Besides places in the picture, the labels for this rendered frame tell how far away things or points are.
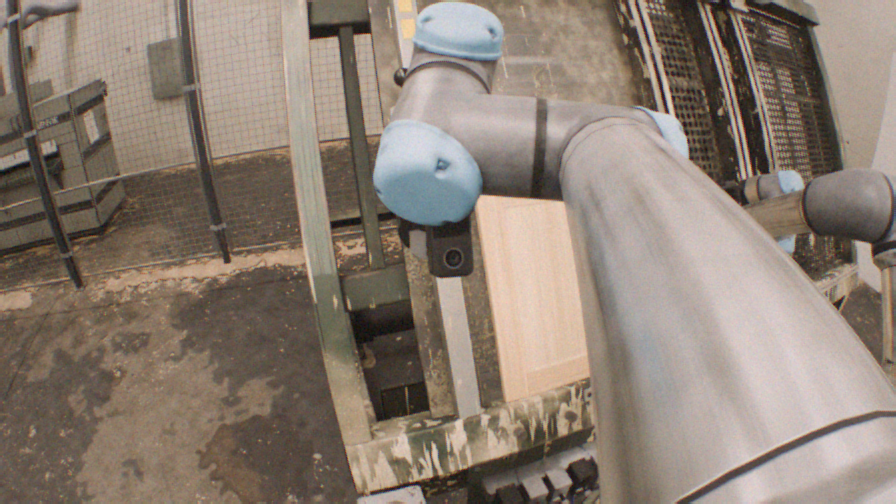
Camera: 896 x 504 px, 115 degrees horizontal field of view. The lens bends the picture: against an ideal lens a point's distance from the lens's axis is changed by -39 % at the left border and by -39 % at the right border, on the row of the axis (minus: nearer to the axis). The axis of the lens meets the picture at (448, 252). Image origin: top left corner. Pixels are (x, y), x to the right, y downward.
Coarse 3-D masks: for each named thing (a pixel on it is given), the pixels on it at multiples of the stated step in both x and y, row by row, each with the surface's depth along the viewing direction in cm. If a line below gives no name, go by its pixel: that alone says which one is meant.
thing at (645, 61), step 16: (624, 0) 105; (640, 0) 105; (624, 16) 107; (640, 16) 106; (624, 32) 109; (640, 32) 104; (640, 48) 105; (656, 48) 106; (640, 64) 107; (656, 64) 106; (640, 80) 109; (656, 80) 105; (640, 96) 110; (656, 96) 105; (672, 112) 106
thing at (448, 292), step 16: (400, 16) 90; (416, 16) 91; (400, 32) 90; (400, 48) 90; (400, 64) 92; (448, 288) 93; (448, 304) 93; (464, 304) 94; (448, 320) 93; (464, 320) 94; (448, 336) 93; (464, 336) 94; (448, 352) 93; (464, 352) 94; (448, 368) 95; (464, 368) 94; (464, 384) 94; (464, 400) 94; (464, 416) 94
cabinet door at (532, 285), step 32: (480, 224) 97; (512, 224) 99; (544, 224) 101; (512, 256) 99; (544, 256) 101; (512, 288) 99; (544, 288) 101; (576, 288) 104; (512, 320) 99; (544, 320) 101; (576, 320) 104; (512, 352) 99; (544, 352) 101; (576, 352) 104; (512, 384) 99; (544, 384) 101
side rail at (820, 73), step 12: (804, 36) 142; (816, 48) 139; (816, 60) 140; (804, 72) 149; (816, 72) 142; (828, 84) 141; (828, 96) 140; (816, 108) 148; (828, 108) 141; (828, 120) 143; (828, 132) 145; (840, 132) 142; (840, 144) 141; (840, 156) 141; (840, 168) 142; (840, 240) 148; (852, 240) 142; (852, 252) 142
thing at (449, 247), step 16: (448, 224) 48; (464, 224) 48; (432, 240) 48; (448, 240) 48; (464, 240) 48; (432, 256) 48; (448, 256) 48; (464, 256) 48; (432, 272) 48; (448, 272) 48; (464, 272) 48
